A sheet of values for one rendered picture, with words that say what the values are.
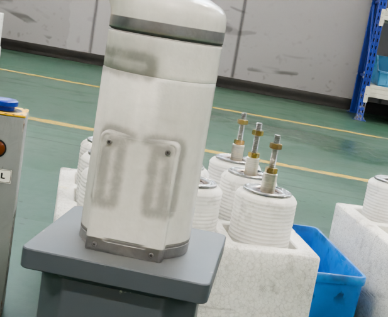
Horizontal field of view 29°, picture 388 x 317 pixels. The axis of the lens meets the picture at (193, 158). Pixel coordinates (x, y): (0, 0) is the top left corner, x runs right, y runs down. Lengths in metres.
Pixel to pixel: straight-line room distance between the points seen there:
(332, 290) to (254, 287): 0.20
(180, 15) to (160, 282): 0.20
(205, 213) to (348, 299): 0.32
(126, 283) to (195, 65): 0.17
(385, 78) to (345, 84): 0.75
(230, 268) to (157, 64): 0.58
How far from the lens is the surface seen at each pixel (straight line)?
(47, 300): 0.61
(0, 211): 1.14
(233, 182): 1.23
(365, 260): 1.37
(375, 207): 1.45
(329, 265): 1.44
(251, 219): 1.12
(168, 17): 0.56
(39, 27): 6.45
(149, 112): 0.56
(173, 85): 0.56
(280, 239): 1.13
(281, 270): 1.11
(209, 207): 1.10
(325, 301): 1.28
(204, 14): 0.57
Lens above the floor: 0.49
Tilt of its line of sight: 10 degrees down
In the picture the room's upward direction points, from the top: 10 degrees clockwise
